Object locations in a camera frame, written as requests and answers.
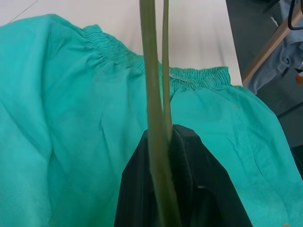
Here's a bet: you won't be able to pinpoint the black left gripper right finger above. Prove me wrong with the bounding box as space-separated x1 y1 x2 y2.
168 123 253 227

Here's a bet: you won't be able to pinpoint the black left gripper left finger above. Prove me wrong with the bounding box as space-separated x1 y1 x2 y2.
114 129 164 227

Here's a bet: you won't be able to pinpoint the teal green shorts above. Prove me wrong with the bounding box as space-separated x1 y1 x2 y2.
0 13 303 227

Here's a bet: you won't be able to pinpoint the blue fabric garment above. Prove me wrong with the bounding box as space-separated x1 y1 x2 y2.
248 27 303 96

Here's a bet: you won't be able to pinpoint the black curved hook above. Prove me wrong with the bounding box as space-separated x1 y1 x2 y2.
287 0 303 31

